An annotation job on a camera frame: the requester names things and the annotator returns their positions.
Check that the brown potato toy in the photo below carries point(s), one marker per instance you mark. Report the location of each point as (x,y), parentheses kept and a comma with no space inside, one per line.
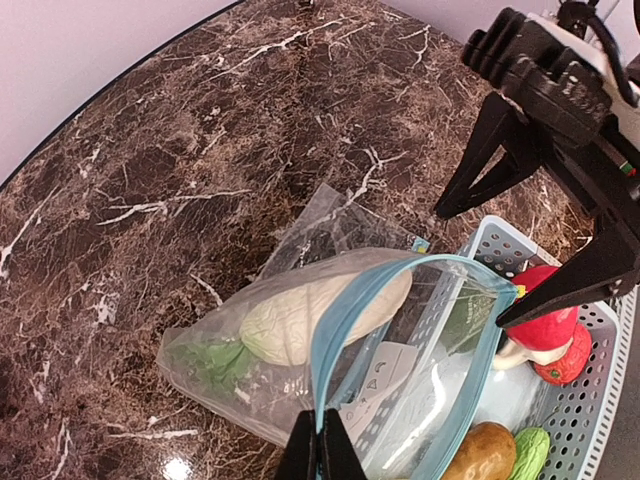
(488,452)

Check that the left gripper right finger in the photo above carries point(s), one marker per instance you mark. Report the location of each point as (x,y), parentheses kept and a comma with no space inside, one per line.
(336,457)

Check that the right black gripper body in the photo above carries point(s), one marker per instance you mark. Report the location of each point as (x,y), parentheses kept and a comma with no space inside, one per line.
(584,154)

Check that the green cucumber toy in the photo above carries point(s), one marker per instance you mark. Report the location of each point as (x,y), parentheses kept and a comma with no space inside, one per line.
(532,448)

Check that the red apple toy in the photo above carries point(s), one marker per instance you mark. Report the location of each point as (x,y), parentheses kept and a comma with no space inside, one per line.
(547,332)

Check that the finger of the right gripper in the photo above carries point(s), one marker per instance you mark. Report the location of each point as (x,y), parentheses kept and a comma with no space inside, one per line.
(502,151)
(608,267)

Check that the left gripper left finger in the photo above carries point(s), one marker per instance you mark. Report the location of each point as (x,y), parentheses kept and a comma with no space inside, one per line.
(299,460)

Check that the clear zip top bag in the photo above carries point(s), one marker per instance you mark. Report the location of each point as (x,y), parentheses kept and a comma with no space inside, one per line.
(400,343)

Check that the red raspberry toy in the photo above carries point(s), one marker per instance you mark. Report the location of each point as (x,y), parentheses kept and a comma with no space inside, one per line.
(570,366)

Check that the light blue plastic basket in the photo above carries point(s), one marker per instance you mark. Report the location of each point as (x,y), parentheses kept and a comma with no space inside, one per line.
(578,416)

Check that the clear zip bag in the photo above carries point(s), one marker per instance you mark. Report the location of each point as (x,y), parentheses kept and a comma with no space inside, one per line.
(331,224)
(400,343)

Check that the white mushroom toy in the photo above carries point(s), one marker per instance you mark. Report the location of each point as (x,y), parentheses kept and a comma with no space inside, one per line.
(512,354)

